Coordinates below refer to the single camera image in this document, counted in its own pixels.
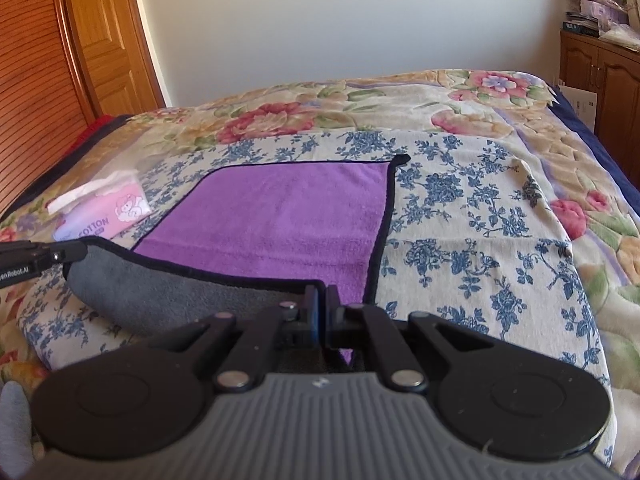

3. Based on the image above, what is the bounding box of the purple and grey towel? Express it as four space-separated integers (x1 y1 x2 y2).
63 154 409 336

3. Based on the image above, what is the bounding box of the pink cotton tissue pack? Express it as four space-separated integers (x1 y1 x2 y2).
47 170 151 242

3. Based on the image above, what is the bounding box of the wooden louvered wardrobe door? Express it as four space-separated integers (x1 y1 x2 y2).
1 0 96 211

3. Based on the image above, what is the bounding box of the red cloth at bedside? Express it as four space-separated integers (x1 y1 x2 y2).
64 114 131 157

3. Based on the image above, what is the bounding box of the blue floral white towel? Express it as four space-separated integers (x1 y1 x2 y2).
30 131 612 479

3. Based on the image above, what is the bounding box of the colourful floral bed blanket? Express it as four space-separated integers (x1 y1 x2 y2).
1 70 639 479

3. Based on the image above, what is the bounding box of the white box beside cabinet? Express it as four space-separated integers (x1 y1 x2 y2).
559 84 598 132

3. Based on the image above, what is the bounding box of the brown wooden cabinet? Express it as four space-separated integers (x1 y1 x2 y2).
560 30 640 185

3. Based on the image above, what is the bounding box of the clutter pile on cabinet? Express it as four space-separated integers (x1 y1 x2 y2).
562 0 639 53

